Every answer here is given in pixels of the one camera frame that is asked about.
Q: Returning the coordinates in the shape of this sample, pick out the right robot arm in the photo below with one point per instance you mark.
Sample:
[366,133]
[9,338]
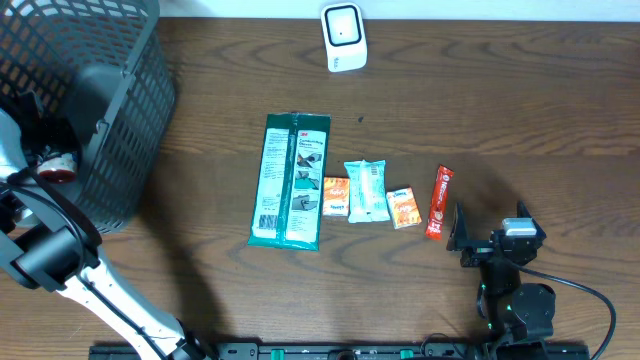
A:
[518,313]

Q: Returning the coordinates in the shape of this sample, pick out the mint green wipes packet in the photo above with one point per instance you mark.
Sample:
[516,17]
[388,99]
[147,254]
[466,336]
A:
[367,197]

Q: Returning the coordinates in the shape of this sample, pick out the green 3M gloves package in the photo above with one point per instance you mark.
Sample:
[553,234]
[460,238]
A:
[289,195]

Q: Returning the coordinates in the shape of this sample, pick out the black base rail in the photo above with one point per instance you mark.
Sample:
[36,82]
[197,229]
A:
[434,350]

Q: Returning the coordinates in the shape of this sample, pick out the red snack bar wrapper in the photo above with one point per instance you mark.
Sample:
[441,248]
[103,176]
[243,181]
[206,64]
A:
[438,203]

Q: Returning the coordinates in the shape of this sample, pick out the grey plastic mesh basket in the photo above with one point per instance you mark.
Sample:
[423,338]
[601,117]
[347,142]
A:
[98,64]

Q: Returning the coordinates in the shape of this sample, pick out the white barcode scanner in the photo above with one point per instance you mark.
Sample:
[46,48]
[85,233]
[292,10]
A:
[344,37]

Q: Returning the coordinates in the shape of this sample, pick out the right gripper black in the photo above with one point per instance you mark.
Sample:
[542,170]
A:
[459,240]

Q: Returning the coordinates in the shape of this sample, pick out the green lid glass jar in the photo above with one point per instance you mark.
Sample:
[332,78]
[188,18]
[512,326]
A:
[60,169]

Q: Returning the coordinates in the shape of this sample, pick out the orange tissue pack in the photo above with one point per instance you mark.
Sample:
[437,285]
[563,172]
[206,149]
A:
[403,208]
[336,196]

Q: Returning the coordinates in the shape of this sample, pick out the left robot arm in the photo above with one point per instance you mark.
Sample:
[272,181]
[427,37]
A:
[46,242]

